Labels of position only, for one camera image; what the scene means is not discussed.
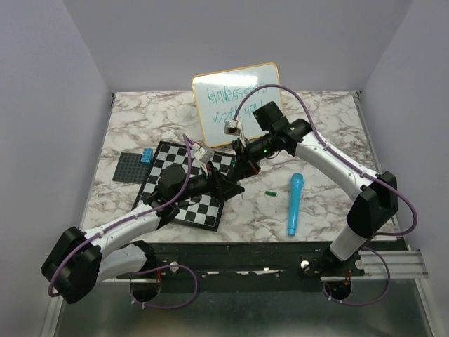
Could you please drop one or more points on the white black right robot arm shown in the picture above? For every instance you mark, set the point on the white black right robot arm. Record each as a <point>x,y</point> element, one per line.
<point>374,200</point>

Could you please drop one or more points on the blue lego brick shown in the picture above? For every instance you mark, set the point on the blue lego brick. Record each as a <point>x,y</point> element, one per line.
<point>146,156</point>

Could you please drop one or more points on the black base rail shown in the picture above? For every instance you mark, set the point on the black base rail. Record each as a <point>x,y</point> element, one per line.
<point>248,267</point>

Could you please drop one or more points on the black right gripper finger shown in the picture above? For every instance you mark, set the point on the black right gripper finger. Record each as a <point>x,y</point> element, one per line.
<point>252,170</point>
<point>238,168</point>

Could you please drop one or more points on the blue toy microphone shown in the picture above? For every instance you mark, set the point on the blue toy microphone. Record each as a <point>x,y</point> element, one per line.
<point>296,185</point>

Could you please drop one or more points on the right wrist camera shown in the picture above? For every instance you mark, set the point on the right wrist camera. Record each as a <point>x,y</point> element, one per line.
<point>234,128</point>

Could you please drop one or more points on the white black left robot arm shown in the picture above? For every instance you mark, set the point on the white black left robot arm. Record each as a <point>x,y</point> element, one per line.
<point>72,267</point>

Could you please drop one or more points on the dark grey lego baseplate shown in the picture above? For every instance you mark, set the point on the dark grey lego baseplate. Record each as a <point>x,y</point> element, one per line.
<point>129,169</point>

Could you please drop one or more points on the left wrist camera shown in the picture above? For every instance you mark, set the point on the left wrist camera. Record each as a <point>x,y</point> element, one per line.
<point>202,153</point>

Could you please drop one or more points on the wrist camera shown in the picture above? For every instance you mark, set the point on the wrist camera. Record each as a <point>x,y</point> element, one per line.
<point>202,153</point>
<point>234,128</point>

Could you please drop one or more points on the yellow framed whiteboard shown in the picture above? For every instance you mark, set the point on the yellow framed whiteboard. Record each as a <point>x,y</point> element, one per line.
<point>219,96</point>

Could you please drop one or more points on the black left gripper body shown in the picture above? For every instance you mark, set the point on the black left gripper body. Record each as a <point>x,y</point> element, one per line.
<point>209,184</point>

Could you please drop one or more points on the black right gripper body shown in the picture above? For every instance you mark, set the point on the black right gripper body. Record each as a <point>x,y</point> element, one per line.
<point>256,150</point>

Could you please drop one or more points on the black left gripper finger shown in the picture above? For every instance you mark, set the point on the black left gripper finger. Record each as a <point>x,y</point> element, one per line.
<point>225,195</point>
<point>225,185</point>

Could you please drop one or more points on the green marker cap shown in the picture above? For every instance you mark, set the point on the green marker cap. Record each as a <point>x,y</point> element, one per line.
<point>270,193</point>

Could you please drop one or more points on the black white chessboard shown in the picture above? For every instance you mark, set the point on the black white chessboard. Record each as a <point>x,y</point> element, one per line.
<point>204,214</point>

